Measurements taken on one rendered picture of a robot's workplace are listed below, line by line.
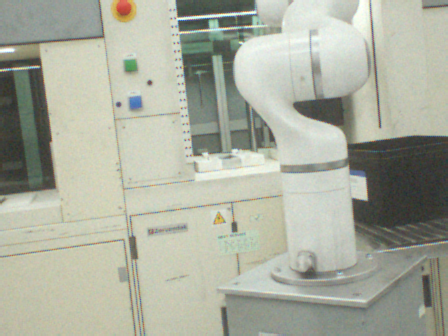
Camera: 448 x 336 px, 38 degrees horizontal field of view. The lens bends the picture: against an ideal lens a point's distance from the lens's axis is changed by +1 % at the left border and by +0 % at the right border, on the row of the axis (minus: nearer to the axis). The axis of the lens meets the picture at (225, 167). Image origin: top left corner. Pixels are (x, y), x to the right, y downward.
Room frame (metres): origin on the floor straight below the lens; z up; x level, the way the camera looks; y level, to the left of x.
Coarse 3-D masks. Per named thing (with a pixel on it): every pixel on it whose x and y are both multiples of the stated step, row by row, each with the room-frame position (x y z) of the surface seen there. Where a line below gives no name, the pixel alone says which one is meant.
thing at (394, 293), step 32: (288, 256) 1.28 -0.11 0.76; (384, 256) 1.20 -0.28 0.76; (416, 256) 1.17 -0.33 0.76; (224, 288) 1.11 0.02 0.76; (256, 288) 1.08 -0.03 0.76; (288, 288) 1.06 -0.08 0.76; (320, 288) 1.04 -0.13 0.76; (352, 288) 1.02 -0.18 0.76; (384, 288) 1.01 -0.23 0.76; (416, 288) 1.15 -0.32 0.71; (256, 320) 1.08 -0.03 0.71; (288, 320) 1.04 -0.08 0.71; (320, 320) 1.01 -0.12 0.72; (352, 320) 0.98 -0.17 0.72; (384, 320) 1.02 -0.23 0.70; (416, 320) 1.14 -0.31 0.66
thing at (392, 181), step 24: (360, 144) 1.72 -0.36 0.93; (384, 144) 1.75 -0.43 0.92; (408, 144) 1.77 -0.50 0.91; (432, 144) 1.47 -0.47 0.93; (360, 168) 1.52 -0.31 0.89; (384, 168) 1.44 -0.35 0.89; (408, 168) 1.45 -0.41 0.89; (432, 168) 1.47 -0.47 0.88; (360, 192) 1.53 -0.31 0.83; (384, 192) 1.44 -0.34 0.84; (408, 192) 1.45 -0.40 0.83; (432, 192) 1.47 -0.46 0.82; (360, 216) 1.54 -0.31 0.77; (384, 216) 1.44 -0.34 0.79; (408, 216) 1.45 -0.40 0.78; (432, 216) 1.47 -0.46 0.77
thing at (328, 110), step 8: (296, 104) 2.07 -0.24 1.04; (304, 104) 2.07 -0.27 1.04; (312, 104) 2.08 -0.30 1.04; (320, 104) 2.08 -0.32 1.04; (328, 104) 2.08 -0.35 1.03; (336, 104) 2.09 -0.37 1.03; (304, 112) 2.07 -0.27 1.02; (312, 112) 2.07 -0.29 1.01; (320, 112) 2.08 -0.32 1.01; (328, 112) 2.08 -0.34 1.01; (336, 112) 2.09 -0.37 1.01; (320, 120) 2.08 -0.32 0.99; (328, 120) 2.08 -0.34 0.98; (336, 120) 2.09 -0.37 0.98; (272, 136) 2.25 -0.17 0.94
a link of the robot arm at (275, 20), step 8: (256, 0) 1.50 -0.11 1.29; (264, 0) 1.48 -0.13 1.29; (272, 0) 1.47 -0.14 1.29; (280, 0) 1.46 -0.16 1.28; (288, 0) 1.46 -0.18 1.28; (256, 8) 1.50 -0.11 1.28; (264, 8) 1.48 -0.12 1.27; (272, 8) 1.47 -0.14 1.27; (280, 8) 1.46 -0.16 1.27; (264, 16) 1.49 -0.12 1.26; (272, 16) 1.48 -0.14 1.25; (280, 16) 1.47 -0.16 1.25; (272, 24) 1.50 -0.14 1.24; (280, 24) 1.49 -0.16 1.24
